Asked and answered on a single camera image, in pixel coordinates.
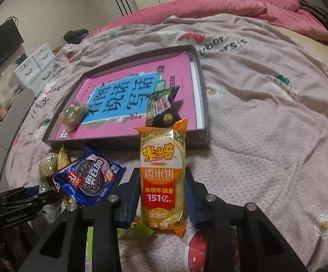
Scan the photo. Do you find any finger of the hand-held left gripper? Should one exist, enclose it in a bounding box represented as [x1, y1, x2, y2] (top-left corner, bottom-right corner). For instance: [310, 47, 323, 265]
[0, 186, 26, 203]
[5, 189, 61, 214]

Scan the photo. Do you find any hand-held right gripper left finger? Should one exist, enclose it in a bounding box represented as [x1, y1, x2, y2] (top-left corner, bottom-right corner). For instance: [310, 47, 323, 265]
[18, 168, 141, 272]

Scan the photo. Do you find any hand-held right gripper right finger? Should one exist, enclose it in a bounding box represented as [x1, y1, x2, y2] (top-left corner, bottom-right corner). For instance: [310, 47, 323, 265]
[184, 168, 309, 272]

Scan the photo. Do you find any orange rice cracker packet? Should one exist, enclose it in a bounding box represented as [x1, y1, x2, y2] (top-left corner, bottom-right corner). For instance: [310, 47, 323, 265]
[135, 118, 189, 238]

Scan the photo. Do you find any blue cookie packet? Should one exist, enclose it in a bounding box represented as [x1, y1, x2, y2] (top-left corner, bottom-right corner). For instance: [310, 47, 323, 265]
[52, 144, 127, 207]

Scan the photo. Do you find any grey cardboard box tray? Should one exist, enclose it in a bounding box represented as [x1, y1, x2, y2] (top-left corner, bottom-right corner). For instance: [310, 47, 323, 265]
[42, 44, 210, 151]

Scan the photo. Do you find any black green pea packet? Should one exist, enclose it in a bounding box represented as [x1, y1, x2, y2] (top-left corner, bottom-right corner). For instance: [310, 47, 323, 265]
[145, 86, 183, 128]

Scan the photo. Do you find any pink book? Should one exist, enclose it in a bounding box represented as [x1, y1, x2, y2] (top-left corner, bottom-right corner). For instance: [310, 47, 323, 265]
[55, 52, 204, 141]

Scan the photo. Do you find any white drawer cabinet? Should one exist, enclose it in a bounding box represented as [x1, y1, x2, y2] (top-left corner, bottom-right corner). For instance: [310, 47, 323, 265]
[13, 47, 56, 95]

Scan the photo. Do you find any dark clothes pile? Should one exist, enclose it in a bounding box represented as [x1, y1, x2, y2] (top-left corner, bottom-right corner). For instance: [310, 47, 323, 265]
[63, 29, 89, 44]

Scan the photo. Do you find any beige bed sheet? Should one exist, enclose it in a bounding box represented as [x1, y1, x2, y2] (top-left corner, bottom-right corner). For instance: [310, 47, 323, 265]
[277, 23, 328, 71]

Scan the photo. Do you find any pink duvet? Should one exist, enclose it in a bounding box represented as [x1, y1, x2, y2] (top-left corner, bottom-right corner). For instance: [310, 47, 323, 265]
[86, 0, 328, 47]

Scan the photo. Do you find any striped pillow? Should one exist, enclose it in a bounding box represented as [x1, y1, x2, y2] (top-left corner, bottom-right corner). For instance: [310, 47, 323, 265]
[295, 0, 328, 24]

